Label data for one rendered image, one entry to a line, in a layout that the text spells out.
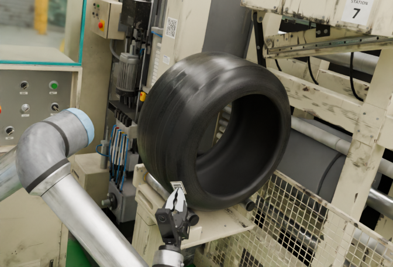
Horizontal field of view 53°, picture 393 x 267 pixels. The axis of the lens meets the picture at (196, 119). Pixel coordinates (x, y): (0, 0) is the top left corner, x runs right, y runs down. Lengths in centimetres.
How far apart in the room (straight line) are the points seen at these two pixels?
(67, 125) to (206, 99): 43
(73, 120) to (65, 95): 77
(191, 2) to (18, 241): 133
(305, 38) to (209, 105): 55
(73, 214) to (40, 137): 20
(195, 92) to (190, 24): 41
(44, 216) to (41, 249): 18
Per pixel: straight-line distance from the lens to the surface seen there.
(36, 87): 179
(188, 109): 122
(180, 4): 156
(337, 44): 151
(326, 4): 140
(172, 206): 128
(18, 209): 196
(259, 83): 134
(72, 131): 105
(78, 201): 96
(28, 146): 98
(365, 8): 132
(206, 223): 162
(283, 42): 168
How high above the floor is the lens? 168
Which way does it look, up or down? 18 degrees down
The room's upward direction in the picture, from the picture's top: 11 degrees clockwise
